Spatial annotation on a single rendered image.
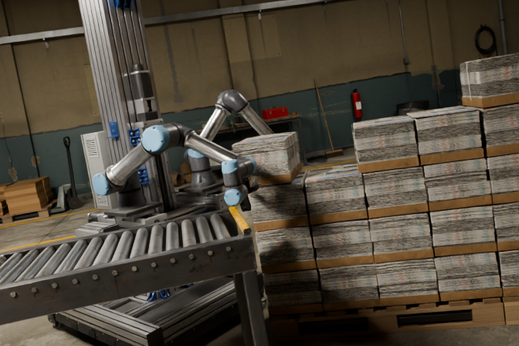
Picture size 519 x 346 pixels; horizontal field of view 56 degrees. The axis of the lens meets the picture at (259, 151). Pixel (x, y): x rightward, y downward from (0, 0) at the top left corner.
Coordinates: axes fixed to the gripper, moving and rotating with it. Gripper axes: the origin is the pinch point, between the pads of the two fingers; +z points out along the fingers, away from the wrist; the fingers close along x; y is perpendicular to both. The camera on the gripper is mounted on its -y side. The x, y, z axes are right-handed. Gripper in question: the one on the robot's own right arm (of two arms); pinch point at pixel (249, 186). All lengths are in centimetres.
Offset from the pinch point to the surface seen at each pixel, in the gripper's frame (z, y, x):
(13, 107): 517, 92, 496
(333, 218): 7.8, -22.5, -38.4
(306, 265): 8, -46, -22
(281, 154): 7.8, 12.6, -17.5
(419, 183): 9, -10, -82
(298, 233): 8.1, -28.6, -19.9
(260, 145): 7.7, 18.7, -7.8
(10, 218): 419, -77, 469
